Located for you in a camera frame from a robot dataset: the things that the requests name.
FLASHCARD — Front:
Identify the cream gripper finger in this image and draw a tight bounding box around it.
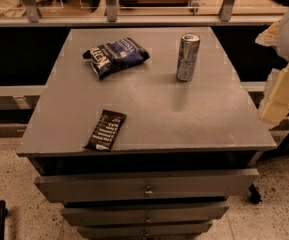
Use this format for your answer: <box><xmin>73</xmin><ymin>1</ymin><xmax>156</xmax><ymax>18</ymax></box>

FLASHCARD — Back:
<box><xmin>255</xmin><ymin>20</ymin><xmax>281</xmax><ymax>48</ymax></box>
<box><xmin>258</xmin><ymin>64</ymin><xmax>289</xmax><ymax>124</ymax></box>

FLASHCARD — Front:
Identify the silver blue redbull can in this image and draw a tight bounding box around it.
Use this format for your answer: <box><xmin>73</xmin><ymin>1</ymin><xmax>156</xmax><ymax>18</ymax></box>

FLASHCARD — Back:
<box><xmin>176</xmin><ymin>33</ymin><xmax>200</xmax><ymax>81</ymax></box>

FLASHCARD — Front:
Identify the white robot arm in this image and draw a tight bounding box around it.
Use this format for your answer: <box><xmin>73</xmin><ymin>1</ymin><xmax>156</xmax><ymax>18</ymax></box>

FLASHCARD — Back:
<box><xmin>255</xmin><ymin>9</ymin><xmax>289</xmax><ymax>126</ymax></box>

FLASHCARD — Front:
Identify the black rxbar chocolate wrapper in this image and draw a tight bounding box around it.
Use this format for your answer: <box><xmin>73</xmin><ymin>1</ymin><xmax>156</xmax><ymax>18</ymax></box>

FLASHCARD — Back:
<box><xmin>84</xmin><ymin>110</ymin><xmax>127</xmax><ymax>151</ymax></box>

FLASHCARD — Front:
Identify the grey metal railing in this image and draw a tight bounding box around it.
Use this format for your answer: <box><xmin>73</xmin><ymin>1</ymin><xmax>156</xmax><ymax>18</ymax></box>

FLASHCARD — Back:
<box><xmin>0</xmin><ymin>0</ymin><xmax>287</xmax><ymax>27</ymax></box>

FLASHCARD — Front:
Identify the top grey drawer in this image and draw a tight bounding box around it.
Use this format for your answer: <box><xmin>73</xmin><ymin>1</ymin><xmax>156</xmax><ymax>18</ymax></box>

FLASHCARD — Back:
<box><xmin>35</xmin><ymin>169</ymin><xmax>258</xmax><ymax>203</ymax></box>

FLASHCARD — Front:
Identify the grey drawer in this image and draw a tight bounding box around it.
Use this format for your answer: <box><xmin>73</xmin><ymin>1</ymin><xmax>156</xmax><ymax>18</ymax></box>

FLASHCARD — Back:
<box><xmin>77</xmin><ymin>221</ymin><xmax>213</xmax><ymax>239</ymax></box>
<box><xmin>35</xmin><ymin>169</ymin><xmax>258</xmax><ymax>203</ymax></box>
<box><xmin>61</xmin><ymin>202</ymin><xmax>229</xmax><ymax>226</ymax></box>

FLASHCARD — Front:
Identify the grey drawer cabinet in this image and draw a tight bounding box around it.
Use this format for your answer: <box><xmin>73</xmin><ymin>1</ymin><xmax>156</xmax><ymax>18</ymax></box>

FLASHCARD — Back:
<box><xmin>16</xmin><ymin>26</ymin><xmax>278</xmax><ymax>240</ymax></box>

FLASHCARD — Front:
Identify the blue black chip bag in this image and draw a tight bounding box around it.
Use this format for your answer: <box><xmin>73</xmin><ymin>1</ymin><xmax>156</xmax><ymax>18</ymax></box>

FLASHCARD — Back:
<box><xmin>82</xmin><ymin>37</ymin><xmax>150</xmax><ymax>80</ymax></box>

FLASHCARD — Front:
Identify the middle grey drawer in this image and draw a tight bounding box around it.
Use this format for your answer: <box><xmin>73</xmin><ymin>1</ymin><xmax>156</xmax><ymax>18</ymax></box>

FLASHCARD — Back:
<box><xmin>61</xmin><ymin>202</ymin><xmax>229</xmax><ymax>226</ymax></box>

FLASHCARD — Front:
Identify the bottom grey drawer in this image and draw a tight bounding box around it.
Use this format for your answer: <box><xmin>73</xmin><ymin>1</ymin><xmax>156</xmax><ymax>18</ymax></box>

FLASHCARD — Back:
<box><xmin>77</xmin><ymin>221</ymin><xmax>213</xmax><ymax>239</ymax></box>

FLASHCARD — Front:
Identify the black pole bottom left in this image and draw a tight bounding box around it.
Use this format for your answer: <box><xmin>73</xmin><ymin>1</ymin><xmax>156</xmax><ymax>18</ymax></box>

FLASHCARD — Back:
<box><xmin>0</xmin><ymin>200</ymin><xmax>8</xmax><ymax>240</ymax></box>

